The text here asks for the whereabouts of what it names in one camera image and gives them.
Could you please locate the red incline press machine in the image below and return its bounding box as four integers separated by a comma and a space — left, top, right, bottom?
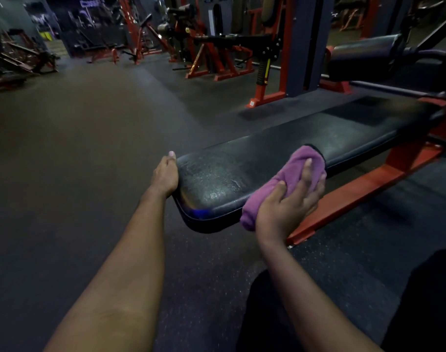
117, 0, 174, 66

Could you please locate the person's right forearm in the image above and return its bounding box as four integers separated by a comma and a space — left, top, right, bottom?
258, 236, 384, 352

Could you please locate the person's left hand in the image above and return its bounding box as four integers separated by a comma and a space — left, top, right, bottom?
150, 151, 179, 198

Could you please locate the grey steel bar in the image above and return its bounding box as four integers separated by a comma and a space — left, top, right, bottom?
349, 80, 446, 100

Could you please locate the person's leg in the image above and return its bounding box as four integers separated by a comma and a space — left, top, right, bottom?
236, 269, 302, 352
381, 248, 446, 352

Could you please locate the red black plate machine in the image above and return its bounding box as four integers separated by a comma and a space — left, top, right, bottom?
0, 28, 59, 93

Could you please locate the person's left leg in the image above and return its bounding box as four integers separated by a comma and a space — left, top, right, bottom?
236, 269, 302, 352

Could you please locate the black roller pad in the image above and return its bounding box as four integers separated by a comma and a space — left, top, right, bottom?
326, 34, 408, 83

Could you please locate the low red black bench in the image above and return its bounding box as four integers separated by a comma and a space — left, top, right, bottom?
73, 30, 120, 65

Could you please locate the purple microfibre cloth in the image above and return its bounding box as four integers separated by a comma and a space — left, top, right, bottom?
240, 144, 327, 232

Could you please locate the black padded machine seat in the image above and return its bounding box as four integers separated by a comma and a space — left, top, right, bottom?
401, 47, 446, 96

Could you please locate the red angled machine frame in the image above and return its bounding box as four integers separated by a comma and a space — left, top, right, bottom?
184, 29, 255, 82

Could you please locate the person's right leg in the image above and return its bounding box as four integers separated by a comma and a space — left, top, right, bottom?
381, 248, 446, 352

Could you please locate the person's left forearm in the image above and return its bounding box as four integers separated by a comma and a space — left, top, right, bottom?
43, 188, 169, 352

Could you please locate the red steel bench frame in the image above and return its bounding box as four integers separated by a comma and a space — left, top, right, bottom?
286, 98, 446, 248

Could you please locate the black padded bench top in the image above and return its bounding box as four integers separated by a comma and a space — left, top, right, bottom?
173, 95, 445, 234

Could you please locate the red and grey machine column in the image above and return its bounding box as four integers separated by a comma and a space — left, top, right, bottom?
245, 0, 353, 109

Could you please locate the person's right hand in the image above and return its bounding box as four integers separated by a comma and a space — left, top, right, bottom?
255, 158, 326, 247

